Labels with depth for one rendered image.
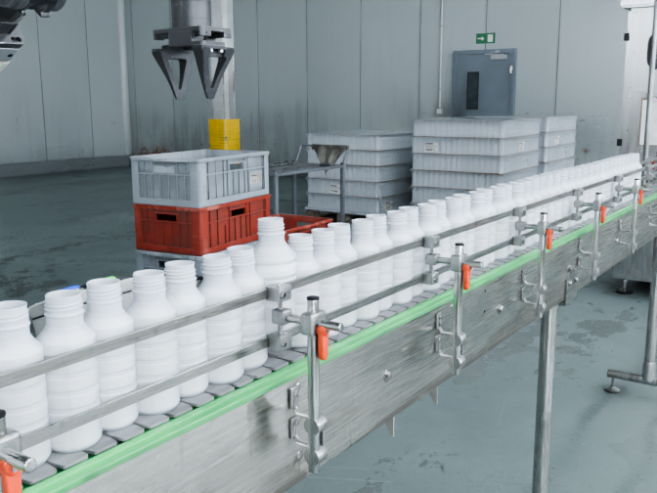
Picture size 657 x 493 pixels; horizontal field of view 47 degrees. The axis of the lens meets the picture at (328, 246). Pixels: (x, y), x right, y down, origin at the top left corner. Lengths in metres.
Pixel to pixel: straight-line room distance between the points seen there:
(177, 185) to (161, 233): 0.26
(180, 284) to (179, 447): 0.19
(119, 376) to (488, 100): 11.13
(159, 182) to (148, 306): 2.69
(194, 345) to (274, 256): 0.18
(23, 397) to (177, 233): 2.80
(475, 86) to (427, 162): 4.22
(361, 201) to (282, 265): 7.37
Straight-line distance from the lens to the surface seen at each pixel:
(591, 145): 11.40
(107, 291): 0.86
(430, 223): 1.45
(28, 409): 0.81
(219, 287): 0.97
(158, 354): 0.90
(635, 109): 5.60
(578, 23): 11.51
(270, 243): 1.06
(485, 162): 7.62
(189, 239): 3.53
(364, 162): 8.35
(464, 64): 12.02
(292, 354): 1.11
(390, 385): 1.32
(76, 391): 0.83
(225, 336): 0.98
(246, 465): 1.03
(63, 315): 0.82
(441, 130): 7.78
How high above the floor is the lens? 1.36
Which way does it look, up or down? 11 degrees down
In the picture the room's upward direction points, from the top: straight up
